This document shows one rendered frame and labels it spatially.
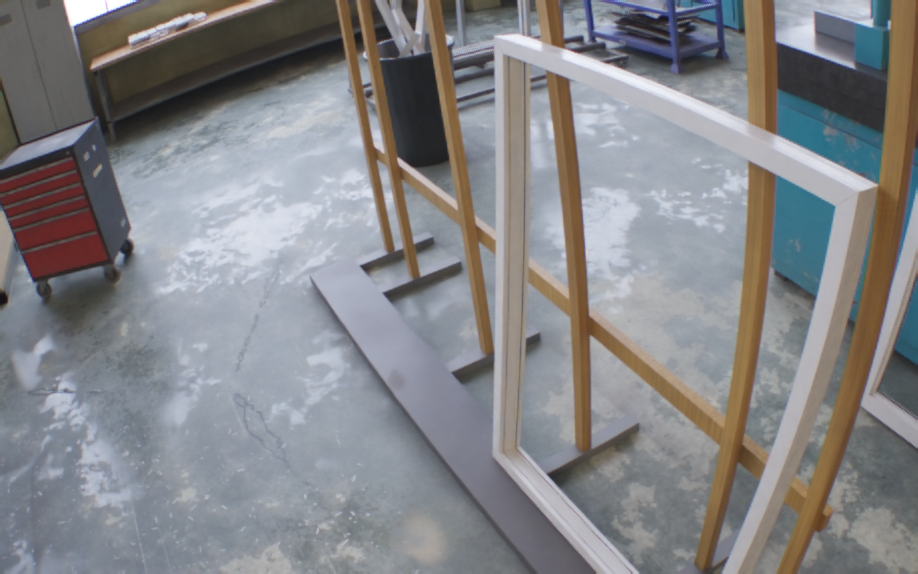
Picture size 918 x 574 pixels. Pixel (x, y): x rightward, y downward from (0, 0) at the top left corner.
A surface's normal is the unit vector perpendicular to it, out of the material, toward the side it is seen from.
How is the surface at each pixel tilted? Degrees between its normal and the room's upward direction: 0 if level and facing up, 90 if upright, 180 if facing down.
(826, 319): 82
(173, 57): 90
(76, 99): 90
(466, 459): 0
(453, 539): 0
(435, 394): 0
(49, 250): 90
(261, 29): 90
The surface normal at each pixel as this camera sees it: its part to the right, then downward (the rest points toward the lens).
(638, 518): -0.14, -0.83
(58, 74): 0.46, 0.42
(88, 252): 0.11, 0.52
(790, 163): -0.89, 0.23
